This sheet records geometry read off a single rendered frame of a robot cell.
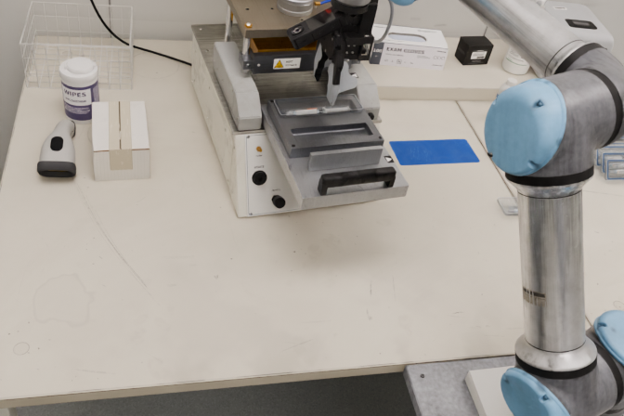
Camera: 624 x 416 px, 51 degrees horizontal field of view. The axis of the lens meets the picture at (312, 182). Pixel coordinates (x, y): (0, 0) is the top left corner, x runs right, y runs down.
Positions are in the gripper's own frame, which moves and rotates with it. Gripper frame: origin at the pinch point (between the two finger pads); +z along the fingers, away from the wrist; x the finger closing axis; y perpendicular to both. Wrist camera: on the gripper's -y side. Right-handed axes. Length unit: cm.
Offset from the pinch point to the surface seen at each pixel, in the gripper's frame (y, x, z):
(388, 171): 5.8, -23.4, 3.0
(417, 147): 36.8, 11.9, 28.5
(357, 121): 6.9, -5.8, 4.5
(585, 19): 102, 39, 6
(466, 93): 62, 31, 26
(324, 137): -1.3, -8.4, 6.1
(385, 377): 37, -11, 104
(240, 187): -15.8, -3.0, 22.5
